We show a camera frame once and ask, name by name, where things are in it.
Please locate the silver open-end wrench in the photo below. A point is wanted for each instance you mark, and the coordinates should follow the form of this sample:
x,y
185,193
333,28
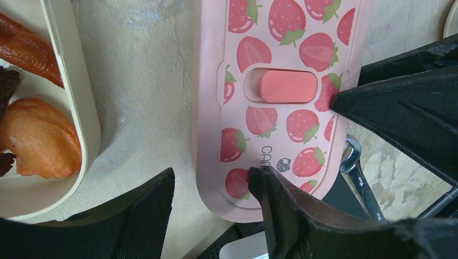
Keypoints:
x,y
350,167

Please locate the cream lunch box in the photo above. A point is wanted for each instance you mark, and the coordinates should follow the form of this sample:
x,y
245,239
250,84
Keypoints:
x,y
24,197

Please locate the white power bank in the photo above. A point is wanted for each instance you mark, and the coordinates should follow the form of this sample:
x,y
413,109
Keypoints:
x,y
240,250

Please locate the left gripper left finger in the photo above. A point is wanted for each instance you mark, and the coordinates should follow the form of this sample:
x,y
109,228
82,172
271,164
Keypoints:
x,y
132,225

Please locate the dark red octopus tentacle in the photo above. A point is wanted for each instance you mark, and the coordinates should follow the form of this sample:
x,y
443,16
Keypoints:
x,y
10,81

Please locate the red brown sausage piece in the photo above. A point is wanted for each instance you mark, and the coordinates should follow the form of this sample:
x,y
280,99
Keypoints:
x,y
23,48

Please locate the cream lunch box lid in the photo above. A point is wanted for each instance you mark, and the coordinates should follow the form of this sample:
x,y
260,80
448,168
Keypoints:
x,y
450,27

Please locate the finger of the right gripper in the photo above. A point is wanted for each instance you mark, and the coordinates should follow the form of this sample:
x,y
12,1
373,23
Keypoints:
x,y
436,55
417,114

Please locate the pink lunch box lid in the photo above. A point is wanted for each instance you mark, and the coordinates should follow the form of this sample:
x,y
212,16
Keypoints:
x,y
266,72

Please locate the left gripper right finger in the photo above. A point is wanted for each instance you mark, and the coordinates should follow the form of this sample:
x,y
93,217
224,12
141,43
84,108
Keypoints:
x,y
297,225

